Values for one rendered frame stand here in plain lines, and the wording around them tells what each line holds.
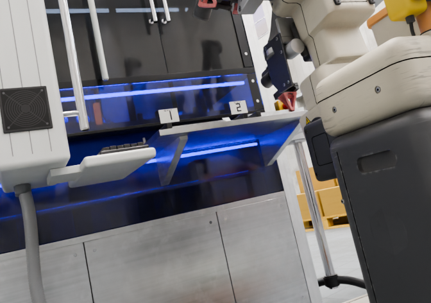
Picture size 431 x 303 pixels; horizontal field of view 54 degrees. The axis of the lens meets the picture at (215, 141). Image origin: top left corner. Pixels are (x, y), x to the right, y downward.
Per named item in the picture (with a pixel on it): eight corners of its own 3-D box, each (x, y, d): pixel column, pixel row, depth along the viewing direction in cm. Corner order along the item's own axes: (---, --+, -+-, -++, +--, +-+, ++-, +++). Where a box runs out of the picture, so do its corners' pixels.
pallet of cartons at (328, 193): (367, 226, 481) (347, 155, 493) (281, 234, 593) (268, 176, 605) (415, 208, 544) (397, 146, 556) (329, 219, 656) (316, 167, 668)
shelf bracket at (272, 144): (265, 165, 194) (258, 138, 196) (270, 165, 195) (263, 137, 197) (306, 151, 163) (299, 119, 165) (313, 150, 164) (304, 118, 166)
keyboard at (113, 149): (82, 176, 151) (81, 170, 151) (121, 171, 157) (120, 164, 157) (100, 155, 115) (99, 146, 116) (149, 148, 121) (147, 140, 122)
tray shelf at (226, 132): (131, 162, 179) (130, 157, 179) (270, 139, 208) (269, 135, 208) (160, 135, 136) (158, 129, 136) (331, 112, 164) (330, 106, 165)
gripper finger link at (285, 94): (293, 114, 175) (286, 94, 177) (303, 107, 169) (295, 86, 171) (279, 116, 172) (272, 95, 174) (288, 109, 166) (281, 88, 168)
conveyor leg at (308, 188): (321, 289, 215) (285, 144, 226) (335, 284, 219) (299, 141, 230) (332, 291, 207) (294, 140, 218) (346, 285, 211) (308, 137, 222)
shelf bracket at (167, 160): (161, 185, 173) (154, 155, 175) (167, 184, 175) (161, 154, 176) (186, 173, 143) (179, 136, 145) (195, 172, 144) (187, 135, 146)
